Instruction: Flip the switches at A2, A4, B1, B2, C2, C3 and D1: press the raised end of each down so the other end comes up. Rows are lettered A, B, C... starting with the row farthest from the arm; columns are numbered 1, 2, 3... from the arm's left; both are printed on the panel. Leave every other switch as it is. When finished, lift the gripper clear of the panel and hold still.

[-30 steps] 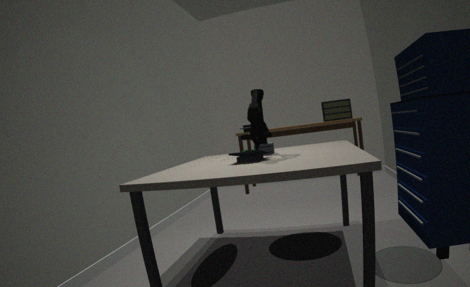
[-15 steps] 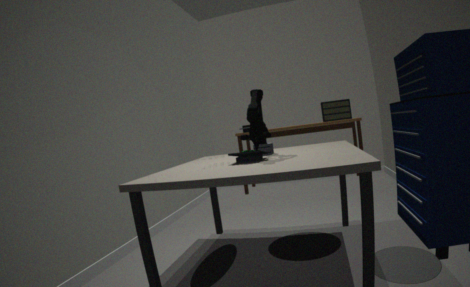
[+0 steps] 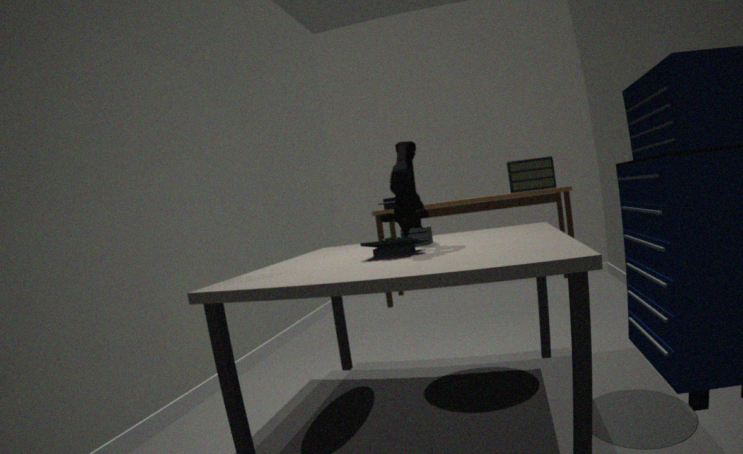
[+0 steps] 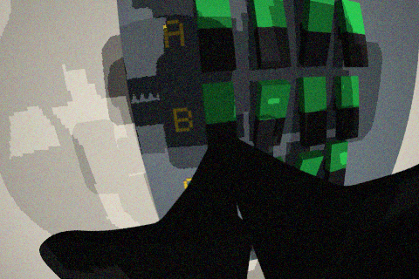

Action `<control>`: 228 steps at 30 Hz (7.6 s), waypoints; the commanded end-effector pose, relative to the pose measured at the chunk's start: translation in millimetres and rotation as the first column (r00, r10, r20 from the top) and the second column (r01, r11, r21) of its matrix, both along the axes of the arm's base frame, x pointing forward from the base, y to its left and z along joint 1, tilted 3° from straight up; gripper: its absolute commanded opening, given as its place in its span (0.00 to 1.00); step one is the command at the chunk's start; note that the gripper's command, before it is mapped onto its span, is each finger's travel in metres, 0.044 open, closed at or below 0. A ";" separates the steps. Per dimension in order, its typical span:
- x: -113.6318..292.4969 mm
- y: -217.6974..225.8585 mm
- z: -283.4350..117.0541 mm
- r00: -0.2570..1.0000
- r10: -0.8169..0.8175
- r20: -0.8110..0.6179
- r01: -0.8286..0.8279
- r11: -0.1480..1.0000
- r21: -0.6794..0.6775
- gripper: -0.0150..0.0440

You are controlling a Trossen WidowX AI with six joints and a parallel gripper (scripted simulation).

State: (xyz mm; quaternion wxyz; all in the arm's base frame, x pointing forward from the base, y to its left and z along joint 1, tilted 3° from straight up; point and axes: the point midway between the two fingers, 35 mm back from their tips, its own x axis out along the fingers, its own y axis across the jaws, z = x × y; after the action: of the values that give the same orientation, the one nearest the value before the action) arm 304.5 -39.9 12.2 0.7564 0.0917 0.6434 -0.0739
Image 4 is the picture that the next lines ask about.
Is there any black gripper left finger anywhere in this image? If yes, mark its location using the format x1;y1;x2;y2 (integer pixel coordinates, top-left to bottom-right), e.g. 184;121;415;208
39;137;252;279

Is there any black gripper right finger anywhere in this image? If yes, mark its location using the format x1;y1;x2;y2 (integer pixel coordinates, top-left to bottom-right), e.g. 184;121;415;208
223;136;419;279

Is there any grey switch panel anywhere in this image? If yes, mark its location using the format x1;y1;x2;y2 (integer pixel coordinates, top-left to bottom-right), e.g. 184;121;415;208
116;0;419;219

